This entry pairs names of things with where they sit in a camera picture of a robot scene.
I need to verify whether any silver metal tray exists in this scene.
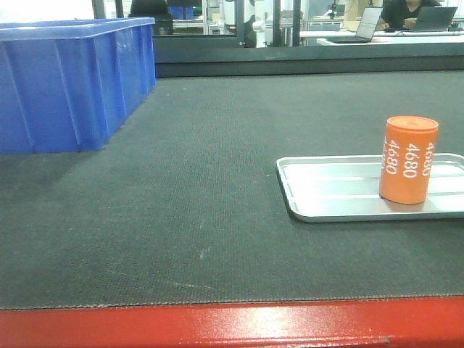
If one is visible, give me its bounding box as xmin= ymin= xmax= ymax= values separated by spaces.
xmin=276 ymin=153 xmax=463 ymax=223

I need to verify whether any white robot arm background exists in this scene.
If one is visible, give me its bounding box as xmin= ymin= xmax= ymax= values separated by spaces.
xmin=218 ymin=1 xmax=273 ymax=48

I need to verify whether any blue crate on conveyor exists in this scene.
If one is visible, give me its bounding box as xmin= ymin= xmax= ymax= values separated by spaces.
xmin=1 ymin=17 xmax=156 ymax=154

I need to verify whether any red conveyor frame edge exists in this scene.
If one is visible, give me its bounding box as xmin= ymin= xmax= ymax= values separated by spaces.
xmin=1 ymin=297 xmax=463 ymax=347

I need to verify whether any open laptop left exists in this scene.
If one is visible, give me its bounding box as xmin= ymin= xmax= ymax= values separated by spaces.
xmin=328 ymin=7 xmax=382 ymax=44

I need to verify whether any seated person in black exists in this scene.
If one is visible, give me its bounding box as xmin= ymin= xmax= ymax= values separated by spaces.
xmin=378 ymin=0 xmax=441 ymax=30

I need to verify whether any orange cylindrical capacitor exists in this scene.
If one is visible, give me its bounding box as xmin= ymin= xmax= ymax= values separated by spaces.
xmin=379 ymin=115 xmax=439 ymax=204

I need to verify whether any grey laptop right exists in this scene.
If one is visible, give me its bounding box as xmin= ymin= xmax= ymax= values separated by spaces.
xmin=412 ymin=7 xmax=457 ymax=32

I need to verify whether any black conveyor belt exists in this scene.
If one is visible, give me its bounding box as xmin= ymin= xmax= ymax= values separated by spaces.
xmin=1 ymin=71 xmax=463 ymax=310

